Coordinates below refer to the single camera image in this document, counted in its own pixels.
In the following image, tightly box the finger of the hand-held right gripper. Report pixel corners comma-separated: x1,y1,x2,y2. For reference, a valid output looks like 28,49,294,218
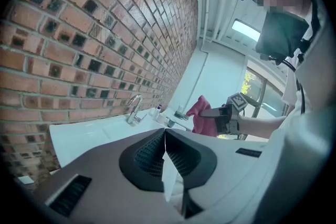
201,106,228,119

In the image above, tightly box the pink cloth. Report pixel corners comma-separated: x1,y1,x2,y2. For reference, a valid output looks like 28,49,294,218
185,95,218,137

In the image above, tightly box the black chest-mounted monitor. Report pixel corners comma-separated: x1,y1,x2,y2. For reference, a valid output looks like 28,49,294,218
256,12,310,61

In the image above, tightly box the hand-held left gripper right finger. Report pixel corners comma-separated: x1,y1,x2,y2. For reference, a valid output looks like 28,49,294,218
165,128,218,191

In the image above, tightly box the white sink basin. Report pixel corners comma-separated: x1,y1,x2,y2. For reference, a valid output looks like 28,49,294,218
49,109,195,168

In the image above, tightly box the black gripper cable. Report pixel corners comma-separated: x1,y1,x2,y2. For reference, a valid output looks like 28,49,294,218
284,59,307,114

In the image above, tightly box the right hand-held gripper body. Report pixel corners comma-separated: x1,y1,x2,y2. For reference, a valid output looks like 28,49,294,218
214,92,249,137

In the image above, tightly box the person's right forearm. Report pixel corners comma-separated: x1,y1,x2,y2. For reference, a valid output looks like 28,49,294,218
237,114,287,140

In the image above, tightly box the window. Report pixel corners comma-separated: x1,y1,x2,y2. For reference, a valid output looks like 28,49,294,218
245,67,290,119

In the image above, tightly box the person's white T-shirt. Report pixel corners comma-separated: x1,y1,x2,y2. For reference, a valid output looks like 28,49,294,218
262,5,336,224

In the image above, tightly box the chrome faucet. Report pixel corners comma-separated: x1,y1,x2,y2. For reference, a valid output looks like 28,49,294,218
127,94,148,126

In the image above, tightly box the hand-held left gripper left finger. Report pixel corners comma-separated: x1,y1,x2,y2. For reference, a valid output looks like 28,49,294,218
119,128,166,192

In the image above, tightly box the ceiling light panel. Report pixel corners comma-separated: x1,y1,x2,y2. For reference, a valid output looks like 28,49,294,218
231,18,262,41

